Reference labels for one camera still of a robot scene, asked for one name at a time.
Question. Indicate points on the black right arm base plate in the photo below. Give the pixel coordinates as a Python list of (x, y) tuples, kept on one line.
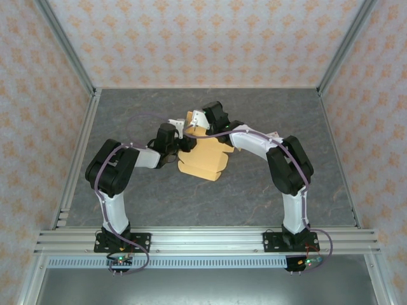
[(270, 243)]

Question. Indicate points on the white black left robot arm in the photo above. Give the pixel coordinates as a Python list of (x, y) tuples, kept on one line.
[(114, 209)]

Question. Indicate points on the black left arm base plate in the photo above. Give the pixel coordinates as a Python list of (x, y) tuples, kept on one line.
[(143, 243)]

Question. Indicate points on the aluminium side rail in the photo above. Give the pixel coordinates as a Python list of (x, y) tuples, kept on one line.
[(78, 159), (340, 159)]

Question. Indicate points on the yellow paper box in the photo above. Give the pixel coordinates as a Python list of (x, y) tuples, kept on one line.
[(203, 159)]

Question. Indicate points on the aluminium mounting beam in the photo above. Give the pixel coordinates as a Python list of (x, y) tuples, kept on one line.
[(206, 241)]

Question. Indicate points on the aluminium frame post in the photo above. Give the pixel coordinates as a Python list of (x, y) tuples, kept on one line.
[(66, 47), (346, 47)]

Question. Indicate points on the grey metal panel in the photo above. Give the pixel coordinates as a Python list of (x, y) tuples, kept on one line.
[(203, 287)]

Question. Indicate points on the aluminium frame leg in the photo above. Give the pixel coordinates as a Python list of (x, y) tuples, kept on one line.
[(31, 282), (378, 282)]

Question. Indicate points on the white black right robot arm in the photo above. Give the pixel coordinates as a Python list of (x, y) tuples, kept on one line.
[(294, 209)]

